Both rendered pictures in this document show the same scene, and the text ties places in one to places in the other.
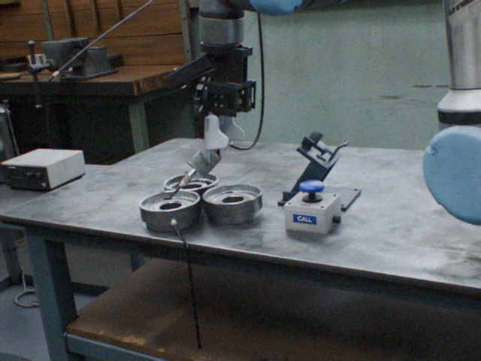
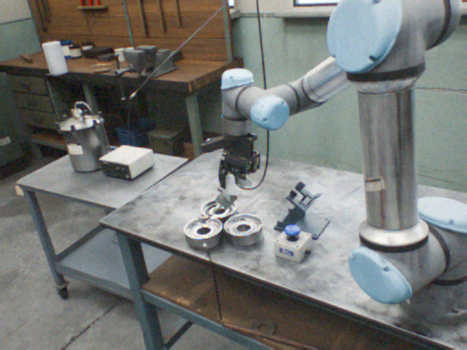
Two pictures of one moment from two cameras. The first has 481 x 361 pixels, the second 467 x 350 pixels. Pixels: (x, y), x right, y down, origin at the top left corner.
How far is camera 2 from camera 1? 35 cm
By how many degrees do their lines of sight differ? 11
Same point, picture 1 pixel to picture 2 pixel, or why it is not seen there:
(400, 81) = not seen: hidden behind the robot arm
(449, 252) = not seen: hidden behind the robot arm
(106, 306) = (166, 272)
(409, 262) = (347, 295)
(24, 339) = (118, 268)
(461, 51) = (370, 205)
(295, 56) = (309, 58)
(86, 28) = (156, 30)
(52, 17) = (131, 20)
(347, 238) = (313, 267)
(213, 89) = (231, 161)
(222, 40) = (236, 133)
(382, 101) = not seen: hidden behind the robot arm
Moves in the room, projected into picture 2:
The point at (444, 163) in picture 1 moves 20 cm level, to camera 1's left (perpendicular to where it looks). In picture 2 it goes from (358, 266) to (247, 270)
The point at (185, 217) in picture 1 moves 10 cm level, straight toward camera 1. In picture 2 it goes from (212, 241) to (212, 265)
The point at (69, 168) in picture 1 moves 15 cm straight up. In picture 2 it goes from (143, 163) to (136, 130)
